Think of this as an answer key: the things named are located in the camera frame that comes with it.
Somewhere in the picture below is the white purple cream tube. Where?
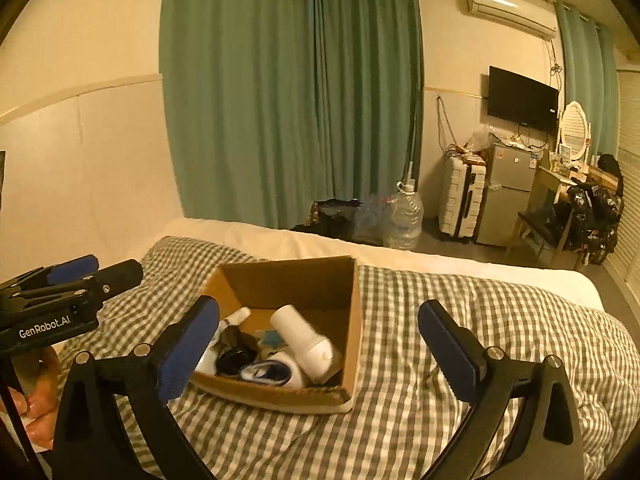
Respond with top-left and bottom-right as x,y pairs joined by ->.
195,307 -> 250,375

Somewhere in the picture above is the black sock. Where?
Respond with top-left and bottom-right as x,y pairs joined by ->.
216,326 -> 258,376

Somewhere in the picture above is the white lint remover device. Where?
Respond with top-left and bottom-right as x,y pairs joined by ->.
270,304 -> 341,385

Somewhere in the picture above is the blue floral tissue pack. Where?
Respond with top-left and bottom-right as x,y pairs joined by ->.
255,330 -> 285,354

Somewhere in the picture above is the person's left hand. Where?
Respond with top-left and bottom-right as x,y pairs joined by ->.
10,346 -> 62,451

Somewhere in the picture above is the white bed headboard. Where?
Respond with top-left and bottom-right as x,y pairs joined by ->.
1,78 -> 183,278

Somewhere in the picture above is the grey checkered duvet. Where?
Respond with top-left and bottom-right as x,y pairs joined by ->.
44,235 -> 640,480

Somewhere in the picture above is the white mattress sheet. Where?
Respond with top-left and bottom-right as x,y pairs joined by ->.
127,218 -> 604,311

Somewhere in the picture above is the wooden stool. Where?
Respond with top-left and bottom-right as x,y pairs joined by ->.
506,212 -> 573,268

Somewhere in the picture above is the open cardboard box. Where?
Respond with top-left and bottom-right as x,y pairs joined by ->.
191,256 -> 362,415

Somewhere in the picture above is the black bags pile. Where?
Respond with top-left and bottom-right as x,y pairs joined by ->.
548,154 -> 624,268

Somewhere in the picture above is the dark bag on floor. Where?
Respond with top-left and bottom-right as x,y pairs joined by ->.
292,198 -> 361,242

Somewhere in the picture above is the wooden dressing desk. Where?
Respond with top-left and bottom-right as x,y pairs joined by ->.
529,164 -> 624,266

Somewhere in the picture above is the grey mini fridge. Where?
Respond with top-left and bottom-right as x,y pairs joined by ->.
475,142 -> 538,247

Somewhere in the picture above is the large clear water jug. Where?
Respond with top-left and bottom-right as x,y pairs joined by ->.
383,179 -> 424,250

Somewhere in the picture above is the green window curtain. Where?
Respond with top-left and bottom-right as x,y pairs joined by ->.
160,0 -> 423,228

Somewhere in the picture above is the white suitcase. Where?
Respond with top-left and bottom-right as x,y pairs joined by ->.
438,154 -> 486,238

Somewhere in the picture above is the clear plastic bag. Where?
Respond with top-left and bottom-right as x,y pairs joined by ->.
352,195 -> 392,246

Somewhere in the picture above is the oval white vanity mirror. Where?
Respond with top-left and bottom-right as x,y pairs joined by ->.
559,101 -> 591,162

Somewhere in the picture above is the green curtain on right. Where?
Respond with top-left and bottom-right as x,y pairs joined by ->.
555,2 -> 620,155

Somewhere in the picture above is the white air conditioner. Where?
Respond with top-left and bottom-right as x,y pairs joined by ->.
466,0 -> 558,40

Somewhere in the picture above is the black wall television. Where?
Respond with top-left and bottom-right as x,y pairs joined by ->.
487,66 -> 559,133

